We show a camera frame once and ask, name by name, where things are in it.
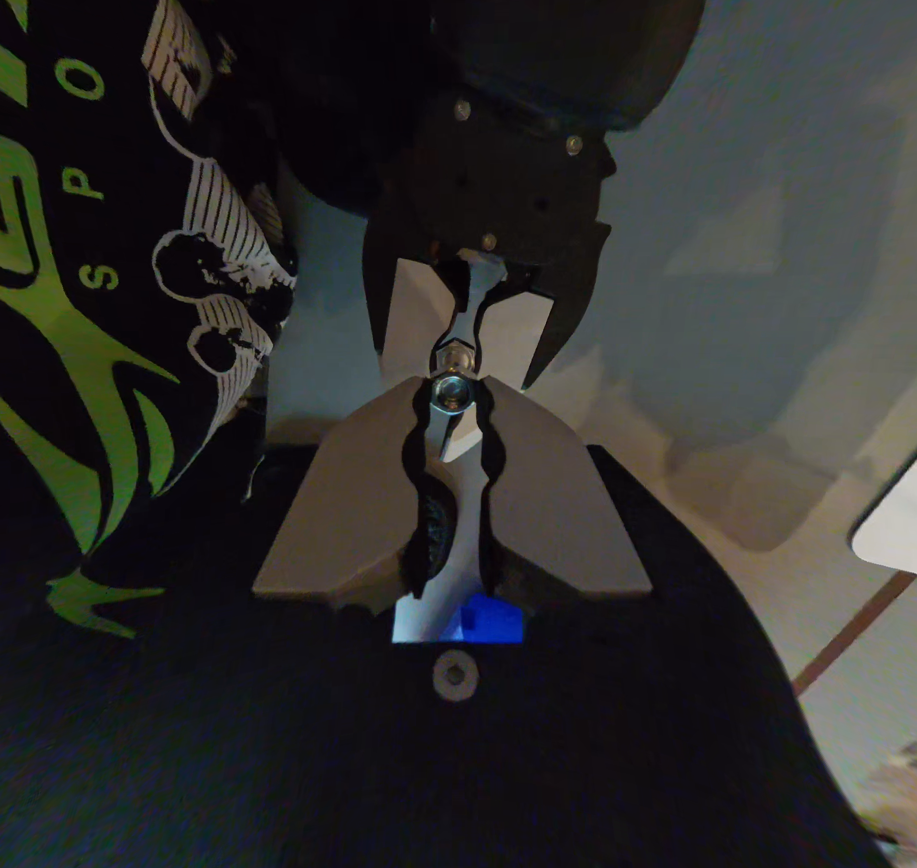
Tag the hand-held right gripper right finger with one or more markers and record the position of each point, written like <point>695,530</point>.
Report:
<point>566,517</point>

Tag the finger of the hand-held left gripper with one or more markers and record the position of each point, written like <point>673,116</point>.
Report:
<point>516,338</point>
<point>415,316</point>

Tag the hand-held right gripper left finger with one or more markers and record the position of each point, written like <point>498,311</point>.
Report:
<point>337,517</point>

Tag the steel hex bolt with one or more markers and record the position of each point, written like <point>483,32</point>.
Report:
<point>451,359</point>

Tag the steel hex nut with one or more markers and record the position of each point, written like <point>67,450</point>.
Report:
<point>436,408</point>

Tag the blue plastic bin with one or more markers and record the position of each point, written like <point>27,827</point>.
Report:
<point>494,621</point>

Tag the person's left forearm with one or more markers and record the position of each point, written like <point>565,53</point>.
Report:
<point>322,59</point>

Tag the person's black printed shirt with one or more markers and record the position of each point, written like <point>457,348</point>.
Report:
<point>107,309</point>

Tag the white document stand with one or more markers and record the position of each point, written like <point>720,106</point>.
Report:
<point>892,524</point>

